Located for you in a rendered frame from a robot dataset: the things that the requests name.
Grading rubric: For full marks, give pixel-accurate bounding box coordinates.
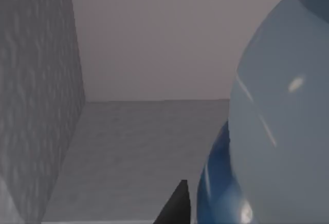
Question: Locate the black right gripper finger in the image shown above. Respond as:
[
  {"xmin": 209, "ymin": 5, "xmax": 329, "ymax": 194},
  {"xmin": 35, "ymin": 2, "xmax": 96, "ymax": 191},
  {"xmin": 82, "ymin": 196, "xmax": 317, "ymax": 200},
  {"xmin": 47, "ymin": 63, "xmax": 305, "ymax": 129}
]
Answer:
[{"xmin": 153, "ymin": 179, "xmax": 191, "ymax": 224}]

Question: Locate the pale blue bottle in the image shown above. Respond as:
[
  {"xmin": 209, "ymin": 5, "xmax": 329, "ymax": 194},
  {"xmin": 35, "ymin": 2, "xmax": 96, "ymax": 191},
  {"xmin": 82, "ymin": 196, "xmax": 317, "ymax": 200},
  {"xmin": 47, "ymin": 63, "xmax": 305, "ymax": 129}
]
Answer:
[{"xmin": 196, "ymin": 0, "xmax": 329, "ymax": 224}]

